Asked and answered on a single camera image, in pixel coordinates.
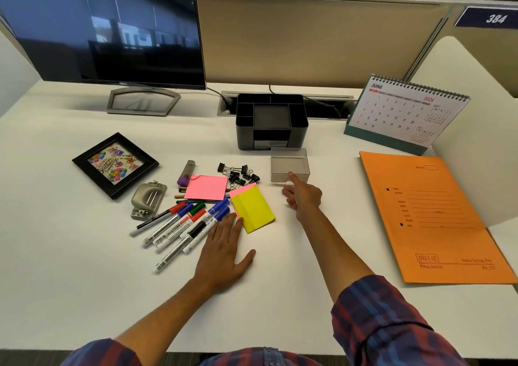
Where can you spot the pile of black binder clips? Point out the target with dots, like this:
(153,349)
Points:
(236,174)

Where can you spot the pink sticky note pad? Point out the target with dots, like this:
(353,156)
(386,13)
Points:
(206,187)

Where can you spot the beige cubicle partition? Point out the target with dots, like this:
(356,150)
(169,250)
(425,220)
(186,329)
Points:
(315,37)

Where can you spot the person's left forearm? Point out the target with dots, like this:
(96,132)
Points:
(162,321)

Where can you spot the white spiral desk calendar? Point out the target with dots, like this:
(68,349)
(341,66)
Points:
(400,112)

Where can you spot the person's left thumb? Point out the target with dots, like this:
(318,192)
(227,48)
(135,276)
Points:
(245,261)

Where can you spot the white side divider panel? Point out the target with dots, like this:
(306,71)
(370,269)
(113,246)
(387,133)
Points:
(16,74)
(473,135)

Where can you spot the person's left hand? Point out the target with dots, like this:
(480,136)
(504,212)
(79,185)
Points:
(220,256)

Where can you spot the thin black pen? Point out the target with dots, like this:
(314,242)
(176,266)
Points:
(190,201)

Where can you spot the grey metal hole punch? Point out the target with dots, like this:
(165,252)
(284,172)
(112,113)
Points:
(147,199)

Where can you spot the clear plastic drawer box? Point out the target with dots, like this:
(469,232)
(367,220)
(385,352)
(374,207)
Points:
(289,165)

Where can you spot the person's left middle finger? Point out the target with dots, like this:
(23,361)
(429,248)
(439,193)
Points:
(230,226)

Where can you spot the orange paper file folder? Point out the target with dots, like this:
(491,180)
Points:
(433,224)

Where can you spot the black desk organizer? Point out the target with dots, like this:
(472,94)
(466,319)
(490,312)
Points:
(272,118)

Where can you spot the person's right hand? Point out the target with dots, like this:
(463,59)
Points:
(305,199)

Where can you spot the plaid shirt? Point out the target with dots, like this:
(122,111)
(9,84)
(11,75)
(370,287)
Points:
(388,325)

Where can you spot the grey tube with purple cap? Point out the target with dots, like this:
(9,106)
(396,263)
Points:
(186,173)

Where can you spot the blue number sign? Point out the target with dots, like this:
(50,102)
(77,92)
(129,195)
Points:
(487,16)

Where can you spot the black computer monitor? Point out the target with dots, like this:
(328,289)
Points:
(101,25)

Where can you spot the pile of whiteboard markers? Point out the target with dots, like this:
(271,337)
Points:
(178,228)

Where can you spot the black picture frame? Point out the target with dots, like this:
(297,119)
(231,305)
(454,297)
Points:
(115,165)

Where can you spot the grey monitor stand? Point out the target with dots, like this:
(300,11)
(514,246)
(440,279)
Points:
(143,101)

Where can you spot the person's right forearm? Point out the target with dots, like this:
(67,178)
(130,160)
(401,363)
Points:
(332,252)

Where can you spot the yellow sticky note pad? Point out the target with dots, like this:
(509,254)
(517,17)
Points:
(253,210)

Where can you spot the person's left little finger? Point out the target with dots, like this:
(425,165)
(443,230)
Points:
(209,237)

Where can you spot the person's right thumb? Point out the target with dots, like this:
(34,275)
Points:
(288,191)

